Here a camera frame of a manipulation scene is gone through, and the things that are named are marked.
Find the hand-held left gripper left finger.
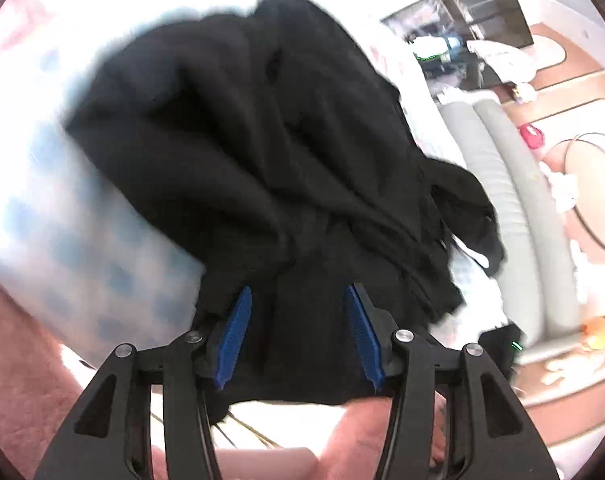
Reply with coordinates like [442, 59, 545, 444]
[35, 285, 253, 480]

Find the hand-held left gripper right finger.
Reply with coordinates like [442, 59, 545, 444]
[343, 282, 558, 480]

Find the black zip jacket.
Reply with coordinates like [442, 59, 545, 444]
[65, 0, 466, 408]

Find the orange plush toy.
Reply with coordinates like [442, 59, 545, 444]
[583, 317, 605, 351]

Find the folded black garment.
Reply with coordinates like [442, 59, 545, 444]
[425, 160, 508, 278]

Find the grey padded headboard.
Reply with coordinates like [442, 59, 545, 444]
[440, 97, 583, 366]

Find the blue checked cartoon blanket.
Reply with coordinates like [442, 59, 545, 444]
[0, 0, 513, 411]

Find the red plush toy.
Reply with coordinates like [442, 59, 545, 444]
[519, 122, 546, 151]

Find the pink fluffy bed sheet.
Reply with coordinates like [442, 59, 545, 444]
[0, 265, 98, 480]

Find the white and yellow plush toy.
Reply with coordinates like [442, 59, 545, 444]
[511, 80, 538, 106]

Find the black glass-door wardrobe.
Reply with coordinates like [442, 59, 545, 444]
[380, 0, 536, 88]

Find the gold wire frame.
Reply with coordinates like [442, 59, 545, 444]
[210, 407, 280, 453]

